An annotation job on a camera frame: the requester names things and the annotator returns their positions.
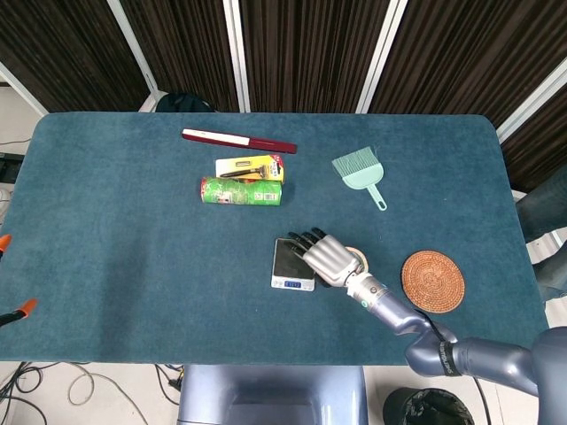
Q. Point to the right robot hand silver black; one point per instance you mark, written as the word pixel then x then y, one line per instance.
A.
pixel 330 259

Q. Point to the white tape roll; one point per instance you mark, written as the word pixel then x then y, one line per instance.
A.
pixel 364 261

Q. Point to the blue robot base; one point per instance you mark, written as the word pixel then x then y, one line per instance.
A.
pixel 272 394

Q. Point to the right robot arm blue silver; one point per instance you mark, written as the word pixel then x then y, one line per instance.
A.
pixel 483 354

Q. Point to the digital kitchen scale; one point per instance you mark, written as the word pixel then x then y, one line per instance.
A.
pixel 283 265

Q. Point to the mint green small brush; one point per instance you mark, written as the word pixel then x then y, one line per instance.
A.
pixel 361 175

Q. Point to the round woven brown coaster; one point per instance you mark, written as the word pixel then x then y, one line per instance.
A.
pixel 436 282

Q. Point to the green chips can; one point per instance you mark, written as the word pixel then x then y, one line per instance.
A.
pixel 241 191

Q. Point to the yellow razor blister pack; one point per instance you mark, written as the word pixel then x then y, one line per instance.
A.
pixel 230 166

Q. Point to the dark red white long box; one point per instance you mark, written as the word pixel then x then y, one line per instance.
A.
pixel 239 141

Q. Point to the black trash bin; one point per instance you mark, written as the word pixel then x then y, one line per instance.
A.
pixel 427 407

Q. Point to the blue table cloth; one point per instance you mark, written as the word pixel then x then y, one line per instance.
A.
pixel 133 265

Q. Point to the brown partition screen white frames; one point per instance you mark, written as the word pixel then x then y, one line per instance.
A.
pixel 310 53

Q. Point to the black bag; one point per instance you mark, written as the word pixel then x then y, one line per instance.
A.
pixel 184 102

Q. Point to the black clamp orange tip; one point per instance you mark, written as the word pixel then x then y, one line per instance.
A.
pixel 4 242
pixel 27 306

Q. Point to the black box on floor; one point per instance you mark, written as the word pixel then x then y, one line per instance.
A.
pixel 9 168

